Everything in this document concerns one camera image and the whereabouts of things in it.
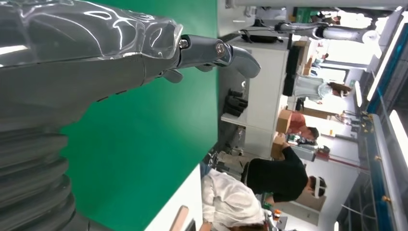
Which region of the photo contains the person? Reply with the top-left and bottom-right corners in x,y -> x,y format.
200,168 -> 268,231
243,146 -> 328,204
285,111 -> 320,141
293,75 -> 353,100

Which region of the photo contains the ceiling light panel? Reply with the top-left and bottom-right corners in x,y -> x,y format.
354,80 -> 363,109
366,14 -> 405,103
389,110 -> 408,167

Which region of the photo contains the blue ceiling beam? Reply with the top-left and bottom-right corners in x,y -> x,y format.
359,19 -> 408,231

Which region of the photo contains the beige smartphone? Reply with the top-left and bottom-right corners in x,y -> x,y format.
169,205 -> 190,231

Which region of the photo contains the cardboard box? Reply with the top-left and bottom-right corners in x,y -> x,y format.
275,109 -> 293,134
270,135 -> 287,160

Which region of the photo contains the white cabinet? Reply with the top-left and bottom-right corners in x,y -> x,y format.
218,36 -> 290,160

